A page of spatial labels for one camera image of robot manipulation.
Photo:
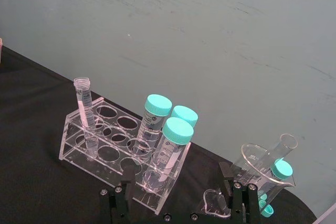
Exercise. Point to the small clear plastic dish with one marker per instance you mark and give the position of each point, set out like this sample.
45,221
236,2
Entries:
214,203

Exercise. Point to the clear uncapped plastic tube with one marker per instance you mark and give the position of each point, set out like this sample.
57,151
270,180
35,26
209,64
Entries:
84,108

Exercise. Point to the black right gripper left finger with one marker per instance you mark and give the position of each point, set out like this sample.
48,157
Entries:
128,182

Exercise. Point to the black table cloth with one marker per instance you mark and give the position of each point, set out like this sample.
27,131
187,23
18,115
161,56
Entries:
34,140

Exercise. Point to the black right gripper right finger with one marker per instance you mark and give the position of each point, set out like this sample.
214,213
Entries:
226,179

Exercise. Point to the clear acrylic tube rack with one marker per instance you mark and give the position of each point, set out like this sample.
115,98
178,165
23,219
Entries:
78,140

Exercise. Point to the clear glass test tube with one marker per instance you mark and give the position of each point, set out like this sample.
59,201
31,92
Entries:
288,141

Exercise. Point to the clear tube with teal cap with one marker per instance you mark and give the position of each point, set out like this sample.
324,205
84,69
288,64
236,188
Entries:
186,115
177,130
157,104
282,170

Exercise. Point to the loose teal screw cap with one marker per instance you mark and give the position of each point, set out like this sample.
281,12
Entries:
268,211

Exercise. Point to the clear glass beaker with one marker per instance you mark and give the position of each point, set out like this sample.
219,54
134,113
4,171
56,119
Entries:
248,161

